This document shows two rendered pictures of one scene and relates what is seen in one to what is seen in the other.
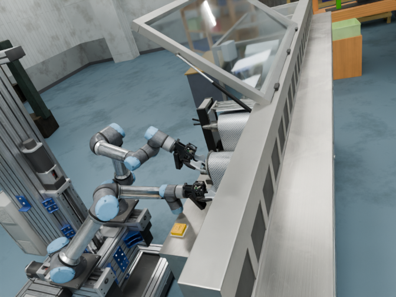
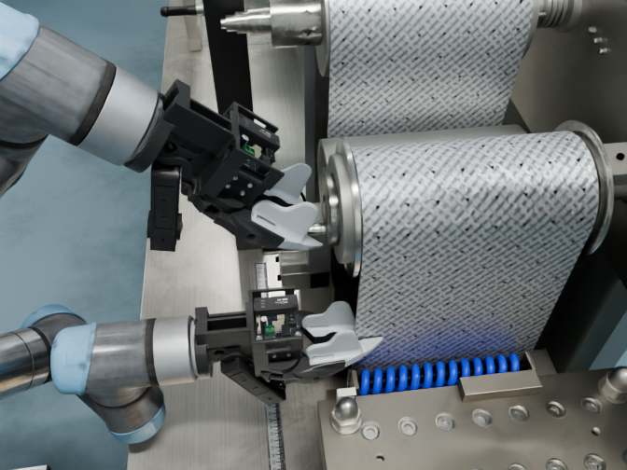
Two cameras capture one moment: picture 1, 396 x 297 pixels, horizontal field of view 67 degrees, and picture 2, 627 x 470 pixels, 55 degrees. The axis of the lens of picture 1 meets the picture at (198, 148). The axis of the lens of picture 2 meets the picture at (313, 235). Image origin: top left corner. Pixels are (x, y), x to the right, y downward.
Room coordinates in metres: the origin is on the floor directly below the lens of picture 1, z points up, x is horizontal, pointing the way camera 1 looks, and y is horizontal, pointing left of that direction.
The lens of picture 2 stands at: (0.94, 0.25, 1.69)
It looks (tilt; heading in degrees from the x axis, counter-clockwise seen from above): 47 degrees down; 324
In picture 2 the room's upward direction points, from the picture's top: straight up
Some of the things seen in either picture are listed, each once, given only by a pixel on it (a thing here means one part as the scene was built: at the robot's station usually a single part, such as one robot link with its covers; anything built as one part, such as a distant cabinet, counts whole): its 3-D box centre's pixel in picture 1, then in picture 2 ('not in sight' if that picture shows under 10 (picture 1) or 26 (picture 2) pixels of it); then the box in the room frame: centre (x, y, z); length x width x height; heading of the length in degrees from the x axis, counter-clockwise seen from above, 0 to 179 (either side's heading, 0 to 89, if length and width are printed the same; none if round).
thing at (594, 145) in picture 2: not in sight; (572, 188); (1.16, -0.26, 1.25); 0.15 x 0.01 x 0.15; 151
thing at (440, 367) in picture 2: not in sight; (442, 374); (1.15, -0.11, 1.03); 0.21 x 0.04 x 0.03; 61
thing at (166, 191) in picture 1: (170, 191); (109, 357); (1.36, 0.22, 1.11); 0.11 x 0.08 x 0.09; 61
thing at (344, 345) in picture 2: (212, 194); (345, 343); (1.22, 0.00, 1.11); 0.09 x 0.03 x 0.06; 60
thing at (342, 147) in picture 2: (211, 164); (346, 208); (1.28, -0.04, 1.25); 0.15 x 0.01 x 0.15; 151
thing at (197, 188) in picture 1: (195, 191); (251, 338); (1.29, 0.08, 1.12); 0.12 x 0.08 x 0.09; 61
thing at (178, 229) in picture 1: (178, 229); not in sight; (1.26, 0.24, 0.91); 0.07 x 0.07 x 0.02; 61
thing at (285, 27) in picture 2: (217, 126); (294, 20); (1.51, -0.14, 1.34); 0.06 x 0.06 x 0.06; 61
